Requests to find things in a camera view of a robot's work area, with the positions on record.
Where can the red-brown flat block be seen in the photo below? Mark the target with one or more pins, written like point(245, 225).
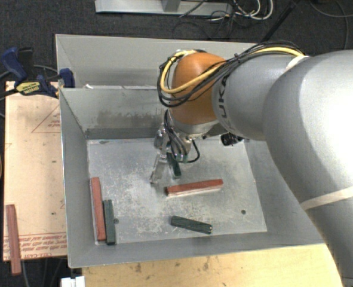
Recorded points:
point(13, 241)
point(98, 209)
point(194, 187)

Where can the brown cardboard board red print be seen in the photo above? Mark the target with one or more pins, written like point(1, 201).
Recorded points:
point(33, 166)

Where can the grey metal bin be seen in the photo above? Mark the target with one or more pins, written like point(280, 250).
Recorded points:
point(128, 166)

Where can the dark metal gripper finger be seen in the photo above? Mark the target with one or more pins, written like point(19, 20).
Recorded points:
point(175, 167)

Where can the dark green flat block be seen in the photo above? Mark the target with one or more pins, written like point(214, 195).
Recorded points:
point(110, 223)
point(191, 224)

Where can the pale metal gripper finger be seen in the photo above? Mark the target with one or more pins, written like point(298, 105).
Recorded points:
point(158, 170)

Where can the black cylinder on white bracket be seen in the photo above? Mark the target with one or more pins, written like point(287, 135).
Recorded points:
point(230, 138)

